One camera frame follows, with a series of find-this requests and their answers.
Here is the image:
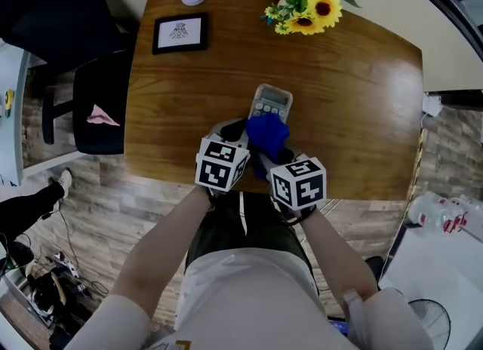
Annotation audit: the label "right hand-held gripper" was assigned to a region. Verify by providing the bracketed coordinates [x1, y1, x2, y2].
[256, 148, 328, 213]

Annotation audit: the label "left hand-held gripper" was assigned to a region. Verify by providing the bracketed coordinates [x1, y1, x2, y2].
[194, 116, 252, 195]

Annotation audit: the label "blue cloth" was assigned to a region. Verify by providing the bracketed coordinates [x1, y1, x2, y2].
[245, 112, 291, 182]

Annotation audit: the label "clear lavender calculator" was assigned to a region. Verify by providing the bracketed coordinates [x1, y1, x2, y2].
[248, 83, 294, 123]

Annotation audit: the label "person's left forearm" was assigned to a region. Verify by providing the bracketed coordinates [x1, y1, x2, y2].
[111, 186, 212, 318]

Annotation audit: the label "person's right forearm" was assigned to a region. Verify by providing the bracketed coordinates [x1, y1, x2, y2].
[292, 210, 380, 302]

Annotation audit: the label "person's dark trousers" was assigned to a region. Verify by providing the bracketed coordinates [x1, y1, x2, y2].
[184, 189, 320, 296]

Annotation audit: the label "pink folded paper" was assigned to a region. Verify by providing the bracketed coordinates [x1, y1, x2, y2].
[86, 103, 121, 127]

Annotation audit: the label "black office chair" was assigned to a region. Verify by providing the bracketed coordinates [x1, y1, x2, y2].
[0, 0, 131, 156]

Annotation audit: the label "yellow black striped tape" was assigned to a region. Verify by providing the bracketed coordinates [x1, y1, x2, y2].
[407, 127, 429, 206]

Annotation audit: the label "person's beige shirt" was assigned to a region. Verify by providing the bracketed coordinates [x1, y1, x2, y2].
[66, 248, 435, 350]

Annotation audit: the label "sunflower bouquet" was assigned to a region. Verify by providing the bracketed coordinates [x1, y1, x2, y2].
[261, 0, 362, 36]

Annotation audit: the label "bundle of clear plastic bottles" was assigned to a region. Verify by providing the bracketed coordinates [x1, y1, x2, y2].
[407, 191, 480, 238]

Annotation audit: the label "white table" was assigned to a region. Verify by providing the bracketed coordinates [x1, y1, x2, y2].
[378, 223, 483, 350]

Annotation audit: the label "light blue table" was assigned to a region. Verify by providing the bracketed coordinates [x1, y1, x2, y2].
[0, 38, 88, 187]

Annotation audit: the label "yellow tape measure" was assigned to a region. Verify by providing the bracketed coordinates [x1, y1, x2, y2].
[2, 89, 15, 118]

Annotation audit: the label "black standing fan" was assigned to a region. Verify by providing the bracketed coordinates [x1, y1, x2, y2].
[407, 298, 453, 350]

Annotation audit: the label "black picture frame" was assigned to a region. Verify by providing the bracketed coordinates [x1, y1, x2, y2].
[152, 12, 209, 56]

